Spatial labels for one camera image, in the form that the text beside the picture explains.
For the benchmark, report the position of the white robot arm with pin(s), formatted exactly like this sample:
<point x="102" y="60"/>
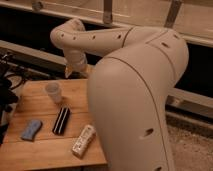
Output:
<point x="128" y="88"/>

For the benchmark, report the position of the blue sponge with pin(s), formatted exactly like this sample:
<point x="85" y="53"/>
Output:
<point x="31" y="130"/>

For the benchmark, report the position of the black striped box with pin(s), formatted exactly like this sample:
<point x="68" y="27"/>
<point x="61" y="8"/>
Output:
<point x="61" y="121"/>

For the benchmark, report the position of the wooden cutting board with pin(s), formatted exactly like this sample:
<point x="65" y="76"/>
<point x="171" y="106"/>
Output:
<point x="48" y="150"/>

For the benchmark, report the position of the black equipment with cables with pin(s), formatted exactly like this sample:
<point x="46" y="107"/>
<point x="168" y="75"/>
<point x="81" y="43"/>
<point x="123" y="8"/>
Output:
<point x="7" y="96"/>

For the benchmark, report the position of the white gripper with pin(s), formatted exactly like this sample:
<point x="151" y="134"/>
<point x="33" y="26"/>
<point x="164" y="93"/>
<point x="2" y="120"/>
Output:
<point x="76" y="61"/>

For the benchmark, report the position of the translucent white cup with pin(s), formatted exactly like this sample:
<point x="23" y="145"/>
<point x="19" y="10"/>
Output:
<point x="53" y="90"/>

